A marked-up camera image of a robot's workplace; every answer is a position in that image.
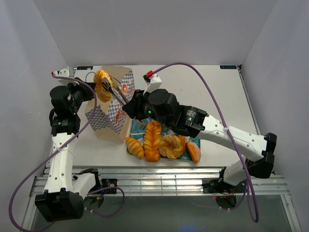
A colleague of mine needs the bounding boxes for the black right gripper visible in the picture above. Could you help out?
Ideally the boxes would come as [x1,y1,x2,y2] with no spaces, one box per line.
[122,89,171,129]

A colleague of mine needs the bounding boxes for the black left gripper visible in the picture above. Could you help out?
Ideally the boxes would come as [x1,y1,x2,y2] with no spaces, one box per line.
[66,77,96,114]

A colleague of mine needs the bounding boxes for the twisted ring bread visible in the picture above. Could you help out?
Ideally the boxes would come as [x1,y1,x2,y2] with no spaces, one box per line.
[93,70,112,102]

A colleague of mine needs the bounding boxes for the metal tongs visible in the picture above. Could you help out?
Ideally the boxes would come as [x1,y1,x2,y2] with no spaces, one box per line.
[101,77,129,105]

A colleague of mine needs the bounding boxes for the blue checkered paper bag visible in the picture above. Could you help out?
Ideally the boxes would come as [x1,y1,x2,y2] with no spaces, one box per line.
[90,65,135,143]

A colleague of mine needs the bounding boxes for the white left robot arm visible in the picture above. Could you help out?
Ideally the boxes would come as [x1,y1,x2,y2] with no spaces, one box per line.
[35,83,102,222]

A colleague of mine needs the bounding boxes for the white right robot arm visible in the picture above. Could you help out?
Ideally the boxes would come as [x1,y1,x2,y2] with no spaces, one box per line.
[122,89,277,192]

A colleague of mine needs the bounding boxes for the braided leaf bread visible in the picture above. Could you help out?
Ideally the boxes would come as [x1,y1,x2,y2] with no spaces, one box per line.
[143,121,162,162]

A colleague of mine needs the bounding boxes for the sugared donut bread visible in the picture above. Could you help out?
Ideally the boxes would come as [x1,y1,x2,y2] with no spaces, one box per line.
[159,134,186,160]

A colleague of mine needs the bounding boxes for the croissant bread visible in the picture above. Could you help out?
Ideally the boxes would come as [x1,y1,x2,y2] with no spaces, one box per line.
[125,137,144,159]

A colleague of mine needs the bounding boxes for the teal floral tray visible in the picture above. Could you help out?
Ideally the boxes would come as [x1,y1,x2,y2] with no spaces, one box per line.
[125,120,201,163]

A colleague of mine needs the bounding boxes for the blue table corner label left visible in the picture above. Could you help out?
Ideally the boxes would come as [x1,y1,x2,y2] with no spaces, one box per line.
[77,66,93,70]

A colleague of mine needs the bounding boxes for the blue table corner label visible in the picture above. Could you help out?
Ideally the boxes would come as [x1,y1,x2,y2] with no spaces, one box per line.
[77,66,93,70]
[220,65,237,70]

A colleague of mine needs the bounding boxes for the pink sugared half bun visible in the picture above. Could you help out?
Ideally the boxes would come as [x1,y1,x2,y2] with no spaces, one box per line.
[186,142,201,163]

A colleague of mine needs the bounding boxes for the blue table corner label right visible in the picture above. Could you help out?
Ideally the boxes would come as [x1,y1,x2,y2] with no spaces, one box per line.
[220,65,237,70]

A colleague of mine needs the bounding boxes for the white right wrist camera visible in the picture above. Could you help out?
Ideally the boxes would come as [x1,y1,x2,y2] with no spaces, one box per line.
[143,71,162,95]

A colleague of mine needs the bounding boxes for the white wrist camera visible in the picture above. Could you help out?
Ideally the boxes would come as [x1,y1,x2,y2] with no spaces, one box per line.
[51,66,76,86]
[143,71,162,95]

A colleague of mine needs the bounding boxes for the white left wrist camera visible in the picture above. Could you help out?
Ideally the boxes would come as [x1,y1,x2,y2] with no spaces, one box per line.
[51,66,76,86]

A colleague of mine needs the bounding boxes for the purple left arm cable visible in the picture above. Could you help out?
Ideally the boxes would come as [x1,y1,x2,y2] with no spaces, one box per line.
[9,74,126,232]

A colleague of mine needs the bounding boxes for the aluminium rail frame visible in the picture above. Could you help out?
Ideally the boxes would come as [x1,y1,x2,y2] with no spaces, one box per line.
[30,167,290,197]

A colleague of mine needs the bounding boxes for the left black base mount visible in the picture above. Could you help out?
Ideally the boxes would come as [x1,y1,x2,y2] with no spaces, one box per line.
[101,178,118,194]

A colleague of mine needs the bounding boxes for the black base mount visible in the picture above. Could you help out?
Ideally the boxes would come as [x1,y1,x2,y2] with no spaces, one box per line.
[101,178,118,194]
[201,178,224,193]

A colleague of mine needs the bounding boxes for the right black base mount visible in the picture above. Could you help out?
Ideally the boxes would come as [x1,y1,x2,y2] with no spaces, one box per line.
[201,178,224,193]

